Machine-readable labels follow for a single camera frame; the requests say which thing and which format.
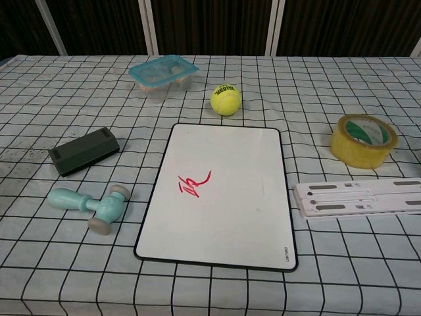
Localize black whiteboard eraser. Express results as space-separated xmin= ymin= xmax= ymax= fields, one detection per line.
xmin=48 ymin=126 xmax=121 ymax=178

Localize white dry-erase board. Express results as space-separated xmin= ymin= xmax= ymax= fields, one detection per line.
xmin=133 ymin=123 xmax=299 ymax=273

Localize yellow tennis ball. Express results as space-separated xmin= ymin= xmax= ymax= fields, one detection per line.
xmin=210 ymin=83 xmax=242 ymax=117

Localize clear box with blue lid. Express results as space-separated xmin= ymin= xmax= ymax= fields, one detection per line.
xmin=128 ymin=54 xmax=200 ymax=101

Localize teal toy hammer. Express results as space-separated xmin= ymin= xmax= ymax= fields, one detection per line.
xmin=47 ymin=184 xmax=132 ymax=236

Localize black grid checkered tablecloth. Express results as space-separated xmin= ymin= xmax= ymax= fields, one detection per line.
xmin=0 ymin=54 xmax=421 ymax=316

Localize dark slatted partition panel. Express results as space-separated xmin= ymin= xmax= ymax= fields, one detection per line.
xmin=44 ymin=0 xmax=152 ymax=56
xmin=0 ymin=0 xmax=66 ymax=62
xmin=149 ymin=0 xmax=279 ymax=56
xmin=271 ymin=0 xmax=421 ymax=57

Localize yellow clear packing tape roll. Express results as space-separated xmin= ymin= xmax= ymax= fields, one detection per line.
xmin=330 ymin=113 xmax=399 ymax=170

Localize white folding plastic stand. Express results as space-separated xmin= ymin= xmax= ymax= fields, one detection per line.
xmin=293 ymin=177 xmax=421 ymax=220

